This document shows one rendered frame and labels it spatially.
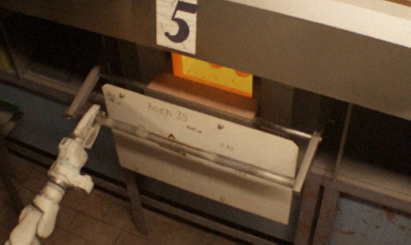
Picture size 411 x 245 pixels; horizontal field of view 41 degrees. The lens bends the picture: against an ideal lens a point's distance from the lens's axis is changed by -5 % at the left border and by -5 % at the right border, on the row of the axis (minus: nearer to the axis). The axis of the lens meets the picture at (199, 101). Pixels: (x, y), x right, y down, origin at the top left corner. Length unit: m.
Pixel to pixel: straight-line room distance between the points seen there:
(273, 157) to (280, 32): 0.59
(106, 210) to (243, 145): 1.32
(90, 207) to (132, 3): 1.76
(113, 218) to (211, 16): 1.78
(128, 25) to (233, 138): 0.53
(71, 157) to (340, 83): 0.80
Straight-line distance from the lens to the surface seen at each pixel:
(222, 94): 1.60
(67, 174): 1.56
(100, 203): 2.82
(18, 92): 2.46
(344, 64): 1.05
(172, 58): 1.66
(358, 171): 1.82
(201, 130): 1.62
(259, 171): 1.46
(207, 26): 1.12
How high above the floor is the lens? 2.27
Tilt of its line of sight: 45 degrees down
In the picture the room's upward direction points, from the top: 4 degrees counter-clockwise
